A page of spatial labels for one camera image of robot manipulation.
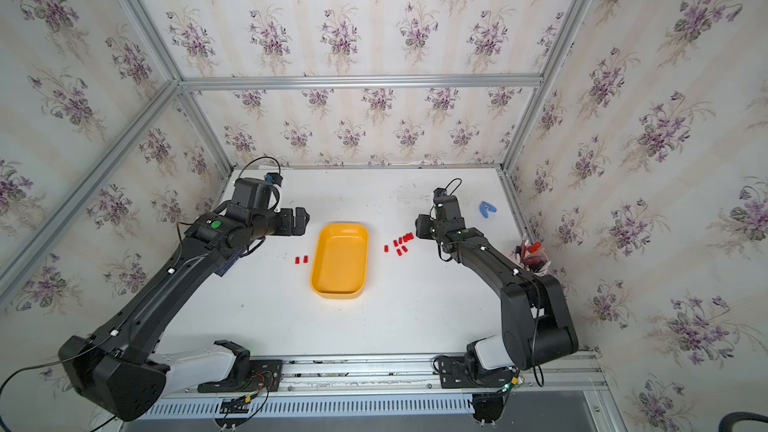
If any yellow plastic storage tray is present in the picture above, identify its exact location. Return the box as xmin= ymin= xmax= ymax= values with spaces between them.
xmin=310 ymin=223 xmax=369 ymax=300

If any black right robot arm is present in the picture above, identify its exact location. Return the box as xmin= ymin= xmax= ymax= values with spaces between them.
xmin=415 ymin=214 xmax=579 ymax=371

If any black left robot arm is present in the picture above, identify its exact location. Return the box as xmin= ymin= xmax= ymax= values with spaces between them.
xmin=56 ymin=202 xmax=310 ymax=421

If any blue plastic clip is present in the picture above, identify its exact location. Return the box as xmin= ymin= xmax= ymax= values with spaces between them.
xmin=478 ymin=201 xmax=497 ymax=219

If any pink pen cup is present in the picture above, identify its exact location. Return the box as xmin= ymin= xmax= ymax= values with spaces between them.
xmin=515 ymin=240 xmax=550 ymax=273

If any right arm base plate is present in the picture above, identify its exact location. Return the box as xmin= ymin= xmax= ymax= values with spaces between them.
xmin=431 ymin=354 xmax=520 ymax=392

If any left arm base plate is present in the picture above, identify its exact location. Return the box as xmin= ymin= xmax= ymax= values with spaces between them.
xmin=196 ymin=359 xmax=284 ymax=394

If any aluminium mounting rail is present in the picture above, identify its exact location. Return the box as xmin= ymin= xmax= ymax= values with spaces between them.
xmin=137 ymin=349 xmax=607 ymax=400

